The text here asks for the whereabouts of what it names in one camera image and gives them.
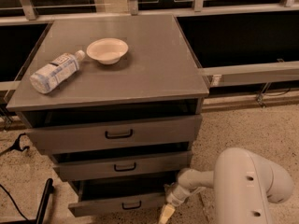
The grey bottom drawer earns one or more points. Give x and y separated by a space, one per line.
124 194

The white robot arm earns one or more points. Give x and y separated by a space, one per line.
244 185

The grey middle drawer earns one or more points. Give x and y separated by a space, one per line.
124 166

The white bowl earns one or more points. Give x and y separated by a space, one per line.
107 50

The clear plastic water bottle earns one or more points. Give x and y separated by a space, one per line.
50 76

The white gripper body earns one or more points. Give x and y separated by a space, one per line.
172 197

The grey drawer cabinet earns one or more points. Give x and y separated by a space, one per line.
157 78

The grey top drawer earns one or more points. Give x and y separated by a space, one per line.
130 133

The black stand leg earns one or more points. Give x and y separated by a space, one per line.
42 208

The grey drawer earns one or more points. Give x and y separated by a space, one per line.
124 166
124 194
130 133

